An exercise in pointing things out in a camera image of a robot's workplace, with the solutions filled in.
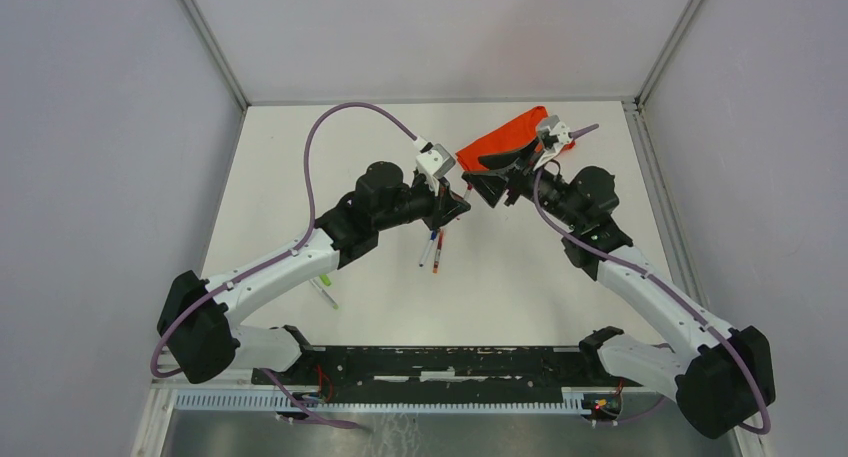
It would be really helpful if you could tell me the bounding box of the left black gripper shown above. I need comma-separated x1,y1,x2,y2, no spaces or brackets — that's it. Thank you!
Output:
375,175,471,233

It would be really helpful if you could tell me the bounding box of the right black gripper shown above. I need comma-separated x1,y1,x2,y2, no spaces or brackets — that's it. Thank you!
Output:
462,136,584,230

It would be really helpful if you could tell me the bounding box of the thin blue-tip pen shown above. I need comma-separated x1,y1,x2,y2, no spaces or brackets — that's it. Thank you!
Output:
418,231,439,268

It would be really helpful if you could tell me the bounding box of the red orange pen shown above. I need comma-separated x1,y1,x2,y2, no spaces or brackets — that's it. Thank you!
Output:
432,228,446,274

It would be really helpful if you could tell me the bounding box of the thin green-tip pen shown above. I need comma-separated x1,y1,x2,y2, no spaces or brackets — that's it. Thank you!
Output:
310,279,339,310

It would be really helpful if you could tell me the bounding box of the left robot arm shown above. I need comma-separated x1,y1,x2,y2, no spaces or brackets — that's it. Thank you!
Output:
157,161,471,385

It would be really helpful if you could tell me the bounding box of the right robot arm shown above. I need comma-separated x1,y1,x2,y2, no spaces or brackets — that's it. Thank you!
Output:
462,143,776,439

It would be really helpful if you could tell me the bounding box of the folded orange cloth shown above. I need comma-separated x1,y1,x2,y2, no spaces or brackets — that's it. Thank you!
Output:
456,106,548,171

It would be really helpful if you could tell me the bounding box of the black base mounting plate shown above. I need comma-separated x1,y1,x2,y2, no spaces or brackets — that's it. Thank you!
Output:
275,345,635,404

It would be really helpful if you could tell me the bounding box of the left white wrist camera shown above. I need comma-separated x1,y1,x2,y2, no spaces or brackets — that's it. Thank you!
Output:
413,138,456,196

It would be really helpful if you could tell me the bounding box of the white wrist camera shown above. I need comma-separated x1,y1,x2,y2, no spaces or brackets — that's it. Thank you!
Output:
532,115,573,171
413,138,456,196

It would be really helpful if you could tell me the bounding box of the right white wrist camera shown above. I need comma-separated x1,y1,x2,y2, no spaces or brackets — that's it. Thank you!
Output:
532,115,573,171

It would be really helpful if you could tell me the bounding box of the white slotted cable duct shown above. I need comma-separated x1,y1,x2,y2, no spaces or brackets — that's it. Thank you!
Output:
173,389,590,417

